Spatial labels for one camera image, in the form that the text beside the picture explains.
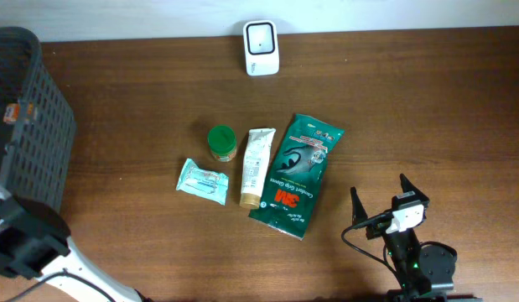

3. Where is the cream lotion tube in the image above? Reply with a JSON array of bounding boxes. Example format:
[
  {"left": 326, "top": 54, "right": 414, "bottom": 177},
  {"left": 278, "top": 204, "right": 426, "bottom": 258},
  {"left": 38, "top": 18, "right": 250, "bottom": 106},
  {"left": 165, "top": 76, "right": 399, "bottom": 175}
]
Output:
[{"left": 240, "top": 128, "right": 276, "bottom": 210}]

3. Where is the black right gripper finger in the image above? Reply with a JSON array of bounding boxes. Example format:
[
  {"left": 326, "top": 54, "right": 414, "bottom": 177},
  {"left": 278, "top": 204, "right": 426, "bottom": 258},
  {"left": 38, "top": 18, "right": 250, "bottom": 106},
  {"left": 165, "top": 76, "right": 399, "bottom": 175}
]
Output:
[
  {"left": 350, "top": 187, "right": 368, "bottom": 226},
  {"left": 399, "top": 174, "right": 425, "bottom": 198}
]

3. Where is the light blue wipes pack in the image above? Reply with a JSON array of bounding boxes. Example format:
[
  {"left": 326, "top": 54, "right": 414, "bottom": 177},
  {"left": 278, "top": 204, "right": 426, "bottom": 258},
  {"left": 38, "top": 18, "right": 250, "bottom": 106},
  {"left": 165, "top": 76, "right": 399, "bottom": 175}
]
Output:
[{"left": 176, "top": 159, "right": 229, "bottom": 206}]

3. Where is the green 3M gloves package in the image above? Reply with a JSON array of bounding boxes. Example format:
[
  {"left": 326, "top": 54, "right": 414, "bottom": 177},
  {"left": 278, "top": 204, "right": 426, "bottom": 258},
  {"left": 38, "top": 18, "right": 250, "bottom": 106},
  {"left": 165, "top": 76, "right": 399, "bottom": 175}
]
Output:
[{"left": 249, "top": 114, "right": 345, "bottom": 240}]

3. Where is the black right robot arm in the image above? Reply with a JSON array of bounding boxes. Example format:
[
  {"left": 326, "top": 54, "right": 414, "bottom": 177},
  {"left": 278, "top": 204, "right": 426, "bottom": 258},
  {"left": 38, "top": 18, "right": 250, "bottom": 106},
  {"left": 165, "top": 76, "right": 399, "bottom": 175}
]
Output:
[{"left": 341, "top": 174, "right": 480, "bottom": 302}]

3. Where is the orange tissue pack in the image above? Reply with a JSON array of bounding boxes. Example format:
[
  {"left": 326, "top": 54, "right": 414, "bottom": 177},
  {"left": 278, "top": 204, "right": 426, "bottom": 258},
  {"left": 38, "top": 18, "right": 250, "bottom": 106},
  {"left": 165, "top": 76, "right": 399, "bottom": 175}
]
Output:
[{"left": 3, "top": 103, "right": 38, "bottom": 125}]

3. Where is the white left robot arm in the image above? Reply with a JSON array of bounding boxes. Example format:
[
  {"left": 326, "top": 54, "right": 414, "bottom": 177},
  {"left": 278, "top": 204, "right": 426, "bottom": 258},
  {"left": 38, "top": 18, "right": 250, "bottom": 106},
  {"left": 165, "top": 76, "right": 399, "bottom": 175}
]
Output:
[{"left": 0, "top": 185, "right": 149, "bottom": 302}]

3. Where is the white barcode scanner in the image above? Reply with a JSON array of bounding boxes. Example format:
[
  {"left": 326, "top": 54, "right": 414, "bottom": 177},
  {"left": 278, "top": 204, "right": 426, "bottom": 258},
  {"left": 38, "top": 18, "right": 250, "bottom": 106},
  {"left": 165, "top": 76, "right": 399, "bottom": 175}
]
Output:
[{"left": 242, "top": 20, "right": 280, "bottom": 76}]

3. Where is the dark grey plastic basket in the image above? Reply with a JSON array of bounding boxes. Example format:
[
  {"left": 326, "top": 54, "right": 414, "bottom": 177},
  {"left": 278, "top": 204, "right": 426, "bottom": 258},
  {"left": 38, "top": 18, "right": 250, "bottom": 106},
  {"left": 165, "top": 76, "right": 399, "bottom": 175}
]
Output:
[{"left": 0, "top": 27, "right": 76, "bottom": 211}]

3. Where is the green lid jar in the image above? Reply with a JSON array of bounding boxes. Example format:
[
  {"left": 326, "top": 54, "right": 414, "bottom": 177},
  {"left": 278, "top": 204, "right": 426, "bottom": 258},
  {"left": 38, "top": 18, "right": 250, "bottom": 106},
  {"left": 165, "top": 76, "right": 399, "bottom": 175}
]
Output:
[{"left": 207, "top": 125, "right": 237, "bottom": 162}]

